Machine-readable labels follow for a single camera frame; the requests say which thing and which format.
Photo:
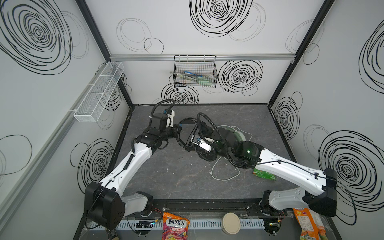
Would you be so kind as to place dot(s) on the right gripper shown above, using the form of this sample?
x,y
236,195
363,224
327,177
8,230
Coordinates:
x,y
190,144

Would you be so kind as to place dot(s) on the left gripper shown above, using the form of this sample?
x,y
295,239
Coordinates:
x,y
174,130

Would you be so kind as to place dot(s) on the black blue headphones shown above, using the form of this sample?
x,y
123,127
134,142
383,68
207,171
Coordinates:
x,y
188,146

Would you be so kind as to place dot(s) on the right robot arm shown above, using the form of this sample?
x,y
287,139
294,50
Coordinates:
x,y
315,189

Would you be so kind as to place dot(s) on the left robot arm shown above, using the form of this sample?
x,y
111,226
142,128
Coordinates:
x,y
105,203

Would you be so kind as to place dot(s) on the mint green headphones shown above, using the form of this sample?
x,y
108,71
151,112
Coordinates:
x,y
240,136

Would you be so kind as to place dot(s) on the green snack bag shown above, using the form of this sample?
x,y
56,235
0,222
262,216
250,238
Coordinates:
x,y
264,175

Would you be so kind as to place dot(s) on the green item in basket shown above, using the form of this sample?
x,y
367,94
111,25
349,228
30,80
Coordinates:
x,y
207,81

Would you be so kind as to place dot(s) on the round beige lid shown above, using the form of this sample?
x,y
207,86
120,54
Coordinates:
x,y
231,224

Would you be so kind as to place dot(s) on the pink Fox's candy bag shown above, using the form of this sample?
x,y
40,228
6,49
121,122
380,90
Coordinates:
x,y
175,227

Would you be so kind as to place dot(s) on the orange snack bag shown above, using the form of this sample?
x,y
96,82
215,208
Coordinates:
x,y
311,224

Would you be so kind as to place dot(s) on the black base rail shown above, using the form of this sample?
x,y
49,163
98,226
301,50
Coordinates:
x,y
250,207

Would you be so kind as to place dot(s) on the black wire basket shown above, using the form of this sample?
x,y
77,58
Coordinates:
x,y
186,72

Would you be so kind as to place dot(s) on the white slotted cable duct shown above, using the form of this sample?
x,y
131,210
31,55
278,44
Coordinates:
x,y
195,225

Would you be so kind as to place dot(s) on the aluminium wall rail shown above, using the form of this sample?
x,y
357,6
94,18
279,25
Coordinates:
x,y
203,57

